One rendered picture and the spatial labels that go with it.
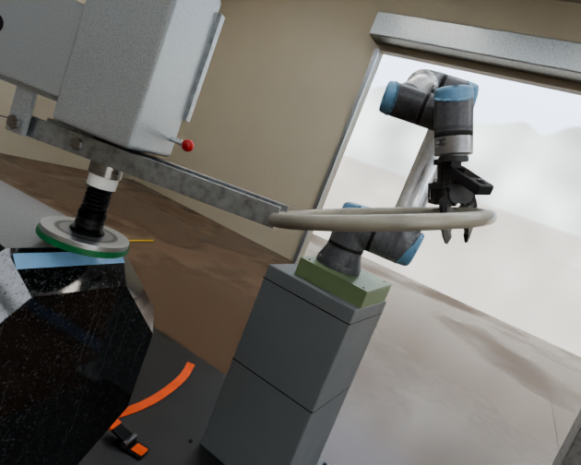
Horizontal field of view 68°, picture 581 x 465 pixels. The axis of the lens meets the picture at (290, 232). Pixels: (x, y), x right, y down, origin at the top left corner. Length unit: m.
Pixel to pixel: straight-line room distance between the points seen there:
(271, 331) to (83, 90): 1.09
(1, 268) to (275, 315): 0.97
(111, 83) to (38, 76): 0.19
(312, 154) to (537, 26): 3.04
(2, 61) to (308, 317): 1.20
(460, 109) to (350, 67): 5.33
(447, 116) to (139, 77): 0.70
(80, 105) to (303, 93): 5.63
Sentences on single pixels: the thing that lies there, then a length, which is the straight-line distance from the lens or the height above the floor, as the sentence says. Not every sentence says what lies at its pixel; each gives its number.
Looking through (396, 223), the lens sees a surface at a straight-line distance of 0.75.
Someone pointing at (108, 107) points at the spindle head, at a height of 1.21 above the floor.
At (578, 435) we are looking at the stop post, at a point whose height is 0.82.
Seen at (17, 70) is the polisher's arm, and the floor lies 1.22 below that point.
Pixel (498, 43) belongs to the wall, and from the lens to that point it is 5.68.
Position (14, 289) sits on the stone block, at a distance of 1.14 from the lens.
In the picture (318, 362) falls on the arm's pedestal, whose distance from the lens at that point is 1.66.
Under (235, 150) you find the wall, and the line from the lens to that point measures 6.98.
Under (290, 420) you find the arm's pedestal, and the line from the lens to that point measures 1.78.
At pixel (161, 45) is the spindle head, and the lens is 1.04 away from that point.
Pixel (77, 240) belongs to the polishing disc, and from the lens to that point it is 1.12.
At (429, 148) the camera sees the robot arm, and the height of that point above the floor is 1.49.
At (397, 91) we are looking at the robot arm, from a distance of 1.25.
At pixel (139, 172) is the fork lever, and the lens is 1.06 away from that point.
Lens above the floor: 1.23
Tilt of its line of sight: 8 degrees down
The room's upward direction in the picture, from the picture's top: 21 degrees clockwise
